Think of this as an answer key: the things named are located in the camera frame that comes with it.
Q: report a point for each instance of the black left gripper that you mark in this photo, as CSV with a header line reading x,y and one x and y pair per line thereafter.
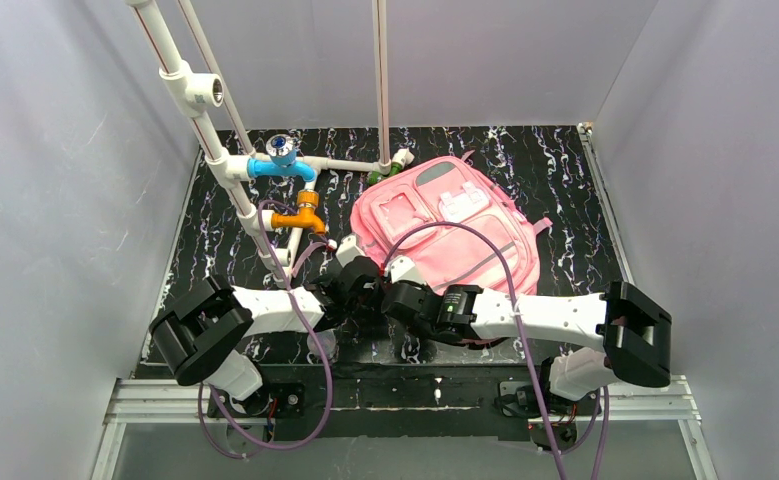
x,y
354,278

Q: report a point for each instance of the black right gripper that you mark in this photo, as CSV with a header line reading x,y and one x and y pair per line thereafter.
x,y
394,296

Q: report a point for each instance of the pink student backpack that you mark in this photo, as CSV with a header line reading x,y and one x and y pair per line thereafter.
x,y
456,224

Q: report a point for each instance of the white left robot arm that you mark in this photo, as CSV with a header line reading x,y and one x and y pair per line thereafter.
x,y
198,336

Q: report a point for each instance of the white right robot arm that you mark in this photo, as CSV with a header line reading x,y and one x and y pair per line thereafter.
x,y
621,334

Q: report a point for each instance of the clear plastic cup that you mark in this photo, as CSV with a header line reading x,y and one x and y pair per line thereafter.
x,y
324,341

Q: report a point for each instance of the orange plastic tap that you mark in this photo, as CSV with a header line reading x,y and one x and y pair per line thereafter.
x,y
305,216

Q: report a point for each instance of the blue plastic tap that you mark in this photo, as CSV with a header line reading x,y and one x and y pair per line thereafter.
x,y
283,161

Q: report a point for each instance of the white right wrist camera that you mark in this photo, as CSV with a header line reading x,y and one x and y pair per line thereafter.
x,y
403,268

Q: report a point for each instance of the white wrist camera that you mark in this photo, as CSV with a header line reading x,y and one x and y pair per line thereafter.
x,y
403,268
344,251

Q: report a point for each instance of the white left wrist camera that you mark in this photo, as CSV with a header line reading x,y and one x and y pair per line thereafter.
x,y
344,251

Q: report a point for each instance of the black front mounting rail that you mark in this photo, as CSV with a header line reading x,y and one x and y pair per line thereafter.
x,y
390,401

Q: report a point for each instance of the white PVC pipe frame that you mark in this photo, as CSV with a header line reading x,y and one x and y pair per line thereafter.
x,y
205,100

